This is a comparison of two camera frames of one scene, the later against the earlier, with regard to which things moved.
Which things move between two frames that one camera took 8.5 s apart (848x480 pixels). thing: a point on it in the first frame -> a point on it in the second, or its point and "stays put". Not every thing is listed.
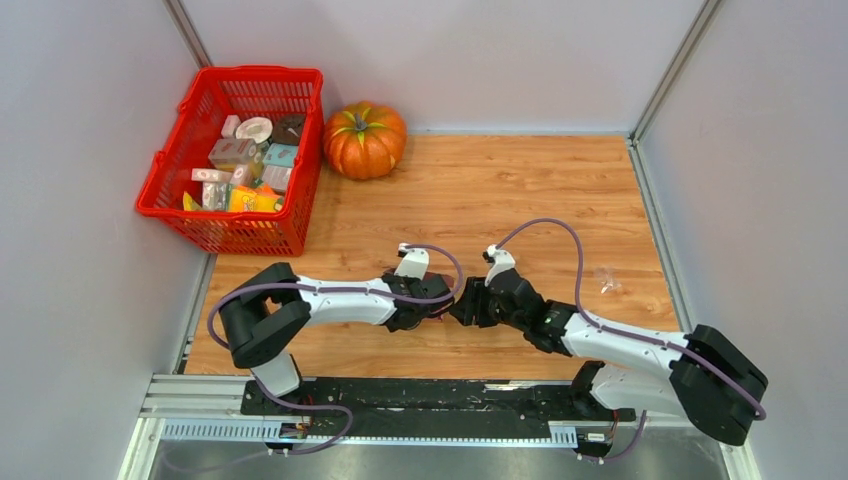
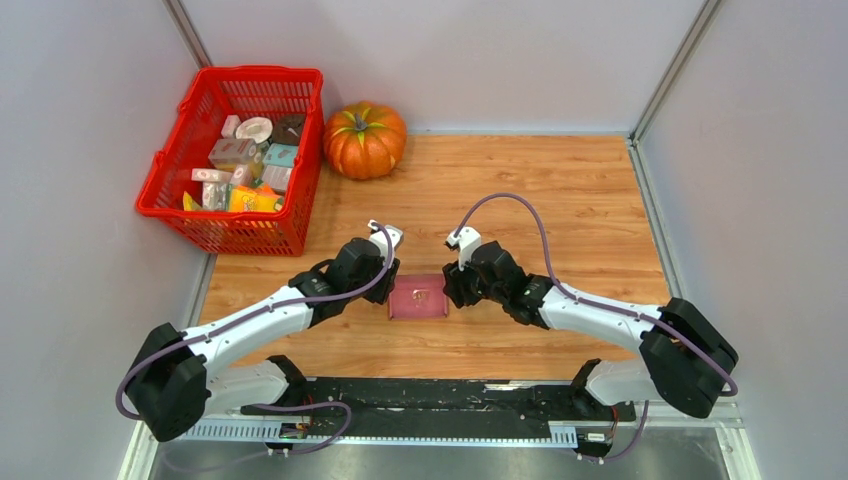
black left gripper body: [413, 325] -> [378, 268]
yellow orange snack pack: [257, 200] stays put
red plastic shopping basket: [255, 91] stays put
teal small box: [280, 155] stays put
